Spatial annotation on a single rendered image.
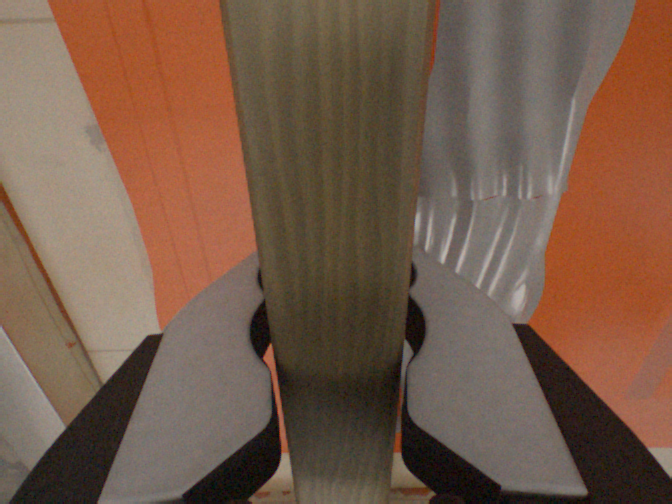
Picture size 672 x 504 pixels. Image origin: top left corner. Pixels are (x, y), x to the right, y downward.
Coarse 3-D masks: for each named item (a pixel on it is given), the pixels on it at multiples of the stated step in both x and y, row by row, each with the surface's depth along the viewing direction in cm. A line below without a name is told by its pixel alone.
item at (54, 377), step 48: (0, 192) 17; (0, 240) 17; (0, 288) 16; (48, 288) 19; (0, 336) 17; (48, 336) 19; (0, 384) 18; (48, 384) 19; (96, 384) 23; (0, 432) 20; (48, 432) 20
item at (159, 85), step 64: (64, 0) 13; (128, 0) 13; (192, 0) 13; (640, 0) 13; (128, 64) 14; (192, 64) 14; (640, 64) 15; (128, 128) 16; (192, 128) 16; (640, 128) 16; (128, 192) 17; (192, 192) 17
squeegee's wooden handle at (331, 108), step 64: (256, 0) 5; (320, 0) 5; (384, 0) 5; (256, 64) 5; (320, 64) 5; (384, 64) 5; (256, 128) 6; (320, 128) 5; (384, 128) 5; (256, 192) 6; (320, 192) 6; (384, 192) 6; (320, 256) 7; (384, 256) 7; (320, 320) 7; (384, 320) 7; (320, 384) 8; (384, 384) 8; (320, 448) 10; (384, 448) 10
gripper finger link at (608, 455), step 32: (544, 352) 8; (544, 384) 7; (576, 384) 7; (576, 416) 7; (608, 416) 7; (576, 448) 6; (608, 448) 6; (640, 448) 6; (608, 480) 6; (640, 480) 6
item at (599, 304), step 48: (576, 192) 17; (624, 192) 17; (144, 240) 18; (192, 240) 18; (240, 240) 18; (576, 240) 19; (624, 240) 19; (192, 288) 20; (576, 288) 20; (624, 288) 20; (576, 336) 22; (624, 336) 22
